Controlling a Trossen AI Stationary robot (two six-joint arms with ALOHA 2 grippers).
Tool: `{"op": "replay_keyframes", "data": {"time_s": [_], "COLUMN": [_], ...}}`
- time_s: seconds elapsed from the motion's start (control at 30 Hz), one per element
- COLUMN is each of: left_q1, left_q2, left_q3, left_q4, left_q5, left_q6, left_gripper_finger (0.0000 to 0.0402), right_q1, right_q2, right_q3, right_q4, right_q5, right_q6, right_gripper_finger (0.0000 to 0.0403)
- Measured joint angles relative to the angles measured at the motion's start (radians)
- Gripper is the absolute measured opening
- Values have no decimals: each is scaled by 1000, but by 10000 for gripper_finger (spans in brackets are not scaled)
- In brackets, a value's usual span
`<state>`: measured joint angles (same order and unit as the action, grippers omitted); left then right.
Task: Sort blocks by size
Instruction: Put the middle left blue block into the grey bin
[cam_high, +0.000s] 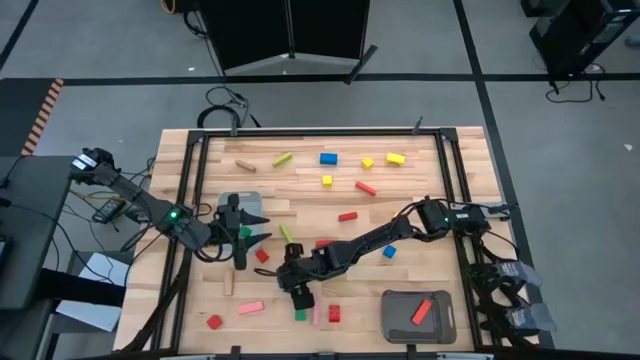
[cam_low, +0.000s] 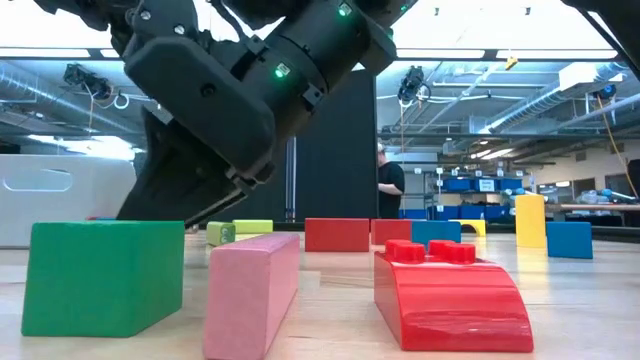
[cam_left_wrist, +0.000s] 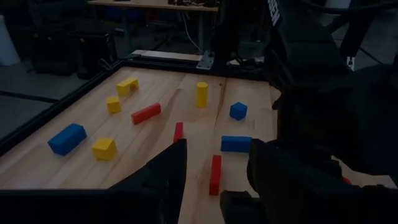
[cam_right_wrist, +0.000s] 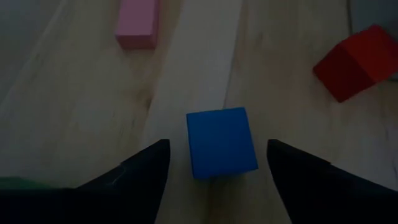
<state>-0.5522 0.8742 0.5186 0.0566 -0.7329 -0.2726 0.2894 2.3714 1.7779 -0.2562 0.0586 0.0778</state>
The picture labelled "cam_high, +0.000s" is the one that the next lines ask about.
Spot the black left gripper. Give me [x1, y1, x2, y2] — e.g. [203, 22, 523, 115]
[212, 192, 274, 271]

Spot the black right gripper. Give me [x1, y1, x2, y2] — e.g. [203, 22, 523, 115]
[274, 242, 324, 311]

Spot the light grey plastic tray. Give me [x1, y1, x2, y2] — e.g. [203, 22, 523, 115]
[214, 190, 264, 255]

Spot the dark grey plastic tray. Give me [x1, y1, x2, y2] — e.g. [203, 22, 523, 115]
[381, 289, 457, 345]

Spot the black power adapter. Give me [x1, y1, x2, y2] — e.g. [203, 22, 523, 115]
[92, 198, 126, 225]

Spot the white sheet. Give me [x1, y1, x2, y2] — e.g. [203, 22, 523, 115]
[54, 251, 130, 333]

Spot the black partition panel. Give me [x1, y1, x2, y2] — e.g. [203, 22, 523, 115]
[198, 0, 379, 85]

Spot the black side table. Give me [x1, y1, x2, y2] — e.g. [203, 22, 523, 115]
[0, 155, 79, 312]

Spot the orange striped hazard tape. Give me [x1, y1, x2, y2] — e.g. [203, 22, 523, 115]
[20, 78, 65, 156]

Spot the black floor mat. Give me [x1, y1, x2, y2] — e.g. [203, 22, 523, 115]
[0, 78, 57, 157]

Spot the black equipment cabinet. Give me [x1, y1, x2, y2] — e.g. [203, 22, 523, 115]
[519, 0, 640, 81]

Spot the black metal table frame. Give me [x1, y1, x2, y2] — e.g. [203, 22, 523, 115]
[122, 127, 489, 360]

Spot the coiled black floor cable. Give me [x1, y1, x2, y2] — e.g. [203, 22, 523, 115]
[196, 85, 262, 130]

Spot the thin black floor cable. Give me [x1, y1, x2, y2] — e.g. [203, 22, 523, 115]
[545, 64, 607, 105]

